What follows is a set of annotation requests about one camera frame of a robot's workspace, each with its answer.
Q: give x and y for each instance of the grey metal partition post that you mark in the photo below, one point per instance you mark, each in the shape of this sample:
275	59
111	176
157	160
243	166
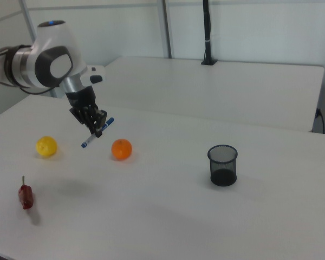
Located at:
27	16
165	27

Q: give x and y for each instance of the yellow bell pepper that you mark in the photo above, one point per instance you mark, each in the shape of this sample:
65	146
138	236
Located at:
46	146

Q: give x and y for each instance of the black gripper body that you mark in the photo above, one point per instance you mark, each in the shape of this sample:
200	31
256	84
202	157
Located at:
80	104

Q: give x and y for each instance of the blue and white marker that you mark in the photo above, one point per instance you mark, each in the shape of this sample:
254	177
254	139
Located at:
88	141

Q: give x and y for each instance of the orange mandarin fruit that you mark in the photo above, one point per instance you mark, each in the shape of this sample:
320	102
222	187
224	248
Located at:
121	150

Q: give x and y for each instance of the black mesh pen cup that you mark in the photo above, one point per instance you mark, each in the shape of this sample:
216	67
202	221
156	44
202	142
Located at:
223	176

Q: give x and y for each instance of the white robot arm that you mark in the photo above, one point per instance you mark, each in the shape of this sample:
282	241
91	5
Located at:
54	40

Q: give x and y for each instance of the red chili pepper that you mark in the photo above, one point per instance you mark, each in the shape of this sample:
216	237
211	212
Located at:
26	197

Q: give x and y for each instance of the black pole with base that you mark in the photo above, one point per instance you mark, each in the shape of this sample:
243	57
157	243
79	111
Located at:
207	27

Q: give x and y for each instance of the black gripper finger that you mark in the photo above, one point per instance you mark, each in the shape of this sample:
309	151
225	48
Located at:
102	117
94	128

